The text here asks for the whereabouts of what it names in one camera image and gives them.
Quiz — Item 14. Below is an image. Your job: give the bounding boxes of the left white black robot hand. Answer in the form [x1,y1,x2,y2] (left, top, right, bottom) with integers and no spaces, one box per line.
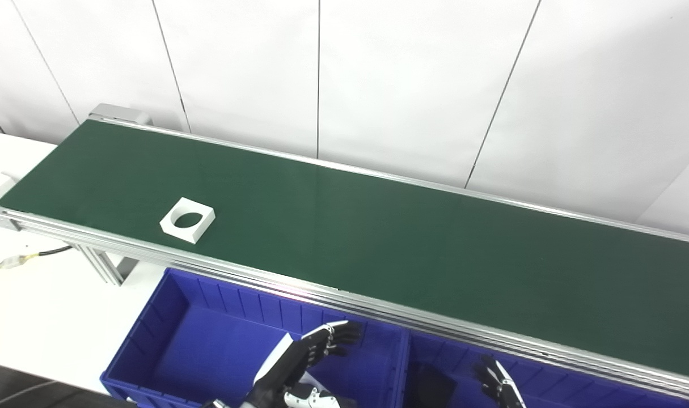
[247,320,363,408]

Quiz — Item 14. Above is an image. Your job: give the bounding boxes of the white square part round hole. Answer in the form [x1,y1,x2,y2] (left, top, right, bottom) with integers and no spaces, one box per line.
[159,197,215,245]

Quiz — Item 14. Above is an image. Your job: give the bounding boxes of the aluminium conveyor support leg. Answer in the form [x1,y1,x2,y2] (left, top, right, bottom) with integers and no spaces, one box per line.
[74,244,139,286]

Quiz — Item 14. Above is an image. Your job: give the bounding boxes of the grey conveyor motor housing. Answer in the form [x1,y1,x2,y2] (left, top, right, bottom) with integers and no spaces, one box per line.
[88,103,153,126]

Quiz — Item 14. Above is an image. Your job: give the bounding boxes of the black square part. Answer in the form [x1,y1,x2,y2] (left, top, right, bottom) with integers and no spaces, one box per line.
[417,365,458,408]

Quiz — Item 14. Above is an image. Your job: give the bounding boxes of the black cable yellow tape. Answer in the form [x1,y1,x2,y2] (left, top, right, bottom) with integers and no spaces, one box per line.
[0,245,73,278]

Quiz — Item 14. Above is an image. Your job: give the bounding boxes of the green conveyor belt aluminium frame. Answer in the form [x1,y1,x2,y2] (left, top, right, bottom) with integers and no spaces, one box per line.
[0,116,689,404]

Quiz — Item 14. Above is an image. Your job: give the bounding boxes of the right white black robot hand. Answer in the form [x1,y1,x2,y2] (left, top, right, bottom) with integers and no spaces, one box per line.
[474,355,527,408]

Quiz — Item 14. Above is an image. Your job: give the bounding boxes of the blue plastic bin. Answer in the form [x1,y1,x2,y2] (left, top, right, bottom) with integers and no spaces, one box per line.
[404,330,689,408]
[100,268,411,408]

